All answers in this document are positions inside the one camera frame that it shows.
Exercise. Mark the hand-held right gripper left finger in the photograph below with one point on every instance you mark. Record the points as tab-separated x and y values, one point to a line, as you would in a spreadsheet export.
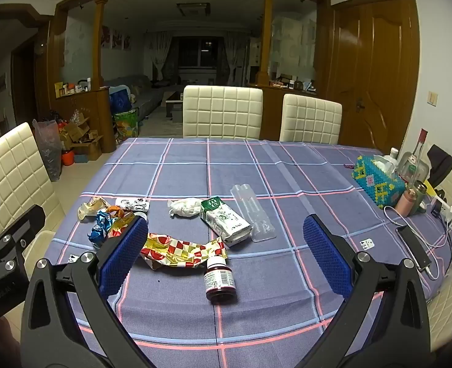
122	257

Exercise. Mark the white capped bottle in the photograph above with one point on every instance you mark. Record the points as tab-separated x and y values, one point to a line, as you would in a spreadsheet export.
394	155

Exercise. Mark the beaded tissue box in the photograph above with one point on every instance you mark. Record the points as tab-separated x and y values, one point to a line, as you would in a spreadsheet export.
375	184

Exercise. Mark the black cloth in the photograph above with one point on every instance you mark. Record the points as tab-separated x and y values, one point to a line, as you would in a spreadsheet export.
440	165

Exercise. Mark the wooden door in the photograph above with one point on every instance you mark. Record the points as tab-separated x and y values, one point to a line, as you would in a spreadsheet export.
375	65

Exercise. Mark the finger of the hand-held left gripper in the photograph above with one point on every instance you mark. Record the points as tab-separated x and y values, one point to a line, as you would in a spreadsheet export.
26	222

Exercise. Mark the coffee table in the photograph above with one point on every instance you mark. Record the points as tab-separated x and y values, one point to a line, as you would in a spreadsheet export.
175	103

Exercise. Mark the blue foil wrapper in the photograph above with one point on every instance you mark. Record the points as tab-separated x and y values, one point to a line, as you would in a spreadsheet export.
99	230

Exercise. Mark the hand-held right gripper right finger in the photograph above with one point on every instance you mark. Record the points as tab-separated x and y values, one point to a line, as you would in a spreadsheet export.
327	257

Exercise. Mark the grey sofa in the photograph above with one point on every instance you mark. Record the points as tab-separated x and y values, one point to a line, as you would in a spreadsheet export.
141	92

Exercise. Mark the wall pictures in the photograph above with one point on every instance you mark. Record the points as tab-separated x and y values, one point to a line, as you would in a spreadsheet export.
116	39

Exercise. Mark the open cardboard box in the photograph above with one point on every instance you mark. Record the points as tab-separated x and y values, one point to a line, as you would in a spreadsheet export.
90	147
76	132

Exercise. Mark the crumpled beige wrapper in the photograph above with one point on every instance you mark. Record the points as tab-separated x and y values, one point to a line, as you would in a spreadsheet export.
91	207

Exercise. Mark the wooden partition cabinet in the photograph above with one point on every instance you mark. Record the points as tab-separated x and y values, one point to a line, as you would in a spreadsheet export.
88	111

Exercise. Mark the cream quilted chair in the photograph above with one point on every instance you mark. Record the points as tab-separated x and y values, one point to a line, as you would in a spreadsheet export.
450	306
222	113
15	168
310	119

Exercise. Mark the group of small bottles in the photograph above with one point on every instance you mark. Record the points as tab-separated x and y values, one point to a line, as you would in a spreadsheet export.
70	88

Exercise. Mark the red yellow checkered wrapper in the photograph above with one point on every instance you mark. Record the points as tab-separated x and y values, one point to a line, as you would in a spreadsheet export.
180	251

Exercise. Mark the white printed snack wrapper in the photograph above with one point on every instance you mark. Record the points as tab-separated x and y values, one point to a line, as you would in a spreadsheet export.
130	203

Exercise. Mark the gold foil wrapper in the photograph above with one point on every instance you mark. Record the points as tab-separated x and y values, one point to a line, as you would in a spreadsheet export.
120	225

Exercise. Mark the colourful printed bag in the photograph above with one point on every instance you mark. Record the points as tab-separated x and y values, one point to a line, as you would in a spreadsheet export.
126	124

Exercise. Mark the pink thermos bottle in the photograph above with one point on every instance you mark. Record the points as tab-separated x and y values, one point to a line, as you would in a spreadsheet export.
407	201

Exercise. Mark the dark window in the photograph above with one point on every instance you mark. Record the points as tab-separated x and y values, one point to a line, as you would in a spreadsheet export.
199	51

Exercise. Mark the dark medicine bottle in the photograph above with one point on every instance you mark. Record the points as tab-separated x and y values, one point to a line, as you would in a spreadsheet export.
220	281

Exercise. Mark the crumpled white tissue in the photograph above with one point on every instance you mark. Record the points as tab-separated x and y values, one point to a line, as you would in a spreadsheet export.
185	207

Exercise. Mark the black smartphone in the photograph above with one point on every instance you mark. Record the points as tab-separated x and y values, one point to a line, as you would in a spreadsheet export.
413	247

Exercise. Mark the grey plastic bag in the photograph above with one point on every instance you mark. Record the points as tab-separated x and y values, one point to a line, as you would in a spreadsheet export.
47	149

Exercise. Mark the green white milk carton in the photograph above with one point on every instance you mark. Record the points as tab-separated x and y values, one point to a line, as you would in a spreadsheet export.
226	222

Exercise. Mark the orange bucket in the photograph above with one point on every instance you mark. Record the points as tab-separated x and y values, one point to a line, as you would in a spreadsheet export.
67	158

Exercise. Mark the ceiling lamp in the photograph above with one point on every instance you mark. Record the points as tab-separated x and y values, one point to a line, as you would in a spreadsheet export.
193	9

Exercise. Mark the glass bottle with red cap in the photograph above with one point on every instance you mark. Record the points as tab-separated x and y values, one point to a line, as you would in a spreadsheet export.
415	161

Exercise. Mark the patterned curtain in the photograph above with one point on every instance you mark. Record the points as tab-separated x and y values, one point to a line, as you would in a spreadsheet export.
160	55
234	57

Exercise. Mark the light switch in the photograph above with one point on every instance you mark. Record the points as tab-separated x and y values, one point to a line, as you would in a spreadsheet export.
433	98

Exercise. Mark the clear plastic tray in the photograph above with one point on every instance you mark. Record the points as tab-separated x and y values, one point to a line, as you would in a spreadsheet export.
254	214

